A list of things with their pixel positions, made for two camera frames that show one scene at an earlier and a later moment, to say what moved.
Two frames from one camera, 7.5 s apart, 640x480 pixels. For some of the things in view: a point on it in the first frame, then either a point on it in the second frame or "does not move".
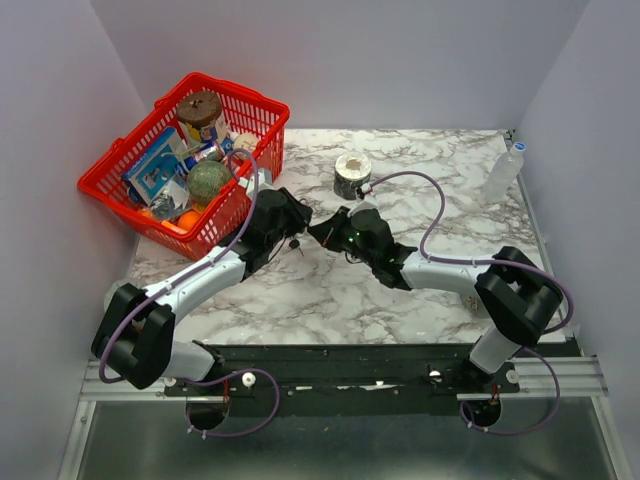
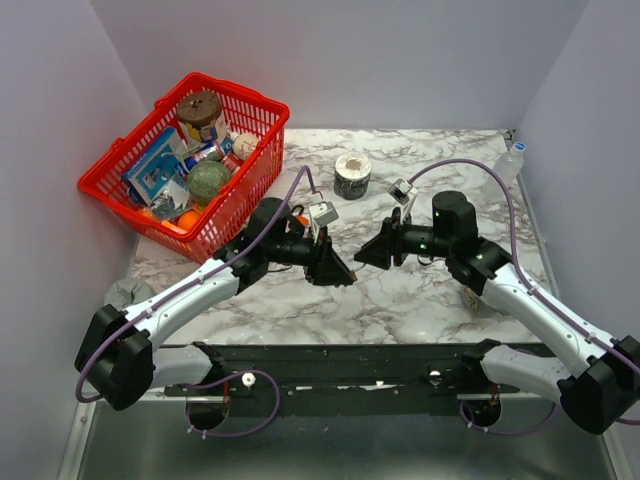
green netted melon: (207, 181) does not move
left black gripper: (298, 212) to (326, 269)
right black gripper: (328, 231) to (378, 251)
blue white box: (159, 167) does not move
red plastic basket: (176, 174) does not move
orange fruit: (188, 219) does not move
